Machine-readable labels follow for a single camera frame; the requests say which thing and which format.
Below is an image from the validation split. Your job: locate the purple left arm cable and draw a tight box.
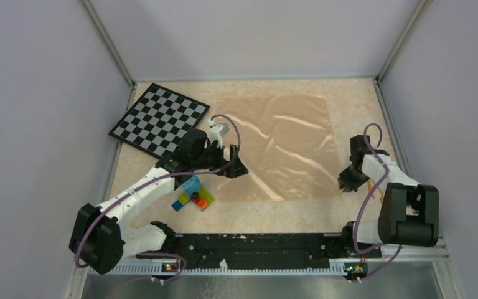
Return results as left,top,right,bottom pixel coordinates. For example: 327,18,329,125
73,114,242,285

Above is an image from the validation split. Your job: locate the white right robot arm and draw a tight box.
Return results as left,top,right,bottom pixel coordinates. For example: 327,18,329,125
338,135,439,257

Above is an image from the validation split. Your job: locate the black white checkerboard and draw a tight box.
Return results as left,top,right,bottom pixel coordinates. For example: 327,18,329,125
109,83,210,159

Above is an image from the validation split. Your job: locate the colourful toy block pile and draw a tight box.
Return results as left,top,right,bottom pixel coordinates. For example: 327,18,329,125
171,176,215,212

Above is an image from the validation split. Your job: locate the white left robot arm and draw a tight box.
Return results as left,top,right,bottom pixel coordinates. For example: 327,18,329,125
69,123,248,274

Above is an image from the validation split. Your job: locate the orange cloth napkin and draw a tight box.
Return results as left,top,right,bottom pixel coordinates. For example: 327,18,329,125
212,94,342,202

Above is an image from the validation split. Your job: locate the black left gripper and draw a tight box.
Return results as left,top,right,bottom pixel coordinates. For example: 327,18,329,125
192,140,248,178

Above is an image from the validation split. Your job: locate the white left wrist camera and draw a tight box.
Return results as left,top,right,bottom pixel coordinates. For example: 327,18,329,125
208,120,230,148

